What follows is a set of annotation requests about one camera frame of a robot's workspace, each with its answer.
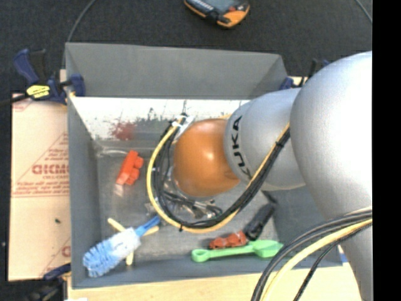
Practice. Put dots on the green toy shovel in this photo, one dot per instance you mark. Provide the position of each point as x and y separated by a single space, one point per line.
238 251

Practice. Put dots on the orange-red toy brick block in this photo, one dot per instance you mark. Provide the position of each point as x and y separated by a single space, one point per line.
130 168

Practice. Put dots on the blue and white brush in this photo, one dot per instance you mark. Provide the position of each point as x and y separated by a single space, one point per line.
112 246

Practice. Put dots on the pale wooden stick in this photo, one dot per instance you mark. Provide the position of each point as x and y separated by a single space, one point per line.
153 230
130 259
115 224

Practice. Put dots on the brown cardboard board red print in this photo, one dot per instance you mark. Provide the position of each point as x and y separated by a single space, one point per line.
37 224

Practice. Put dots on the black plastic tool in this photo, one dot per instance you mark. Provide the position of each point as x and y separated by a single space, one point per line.
260 219

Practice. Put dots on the grey metal bin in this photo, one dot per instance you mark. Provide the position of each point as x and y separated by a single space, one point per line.
169 74

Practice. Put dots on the red-brown toy car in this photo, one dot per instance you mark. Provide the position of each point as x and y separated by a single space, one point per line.
228 240

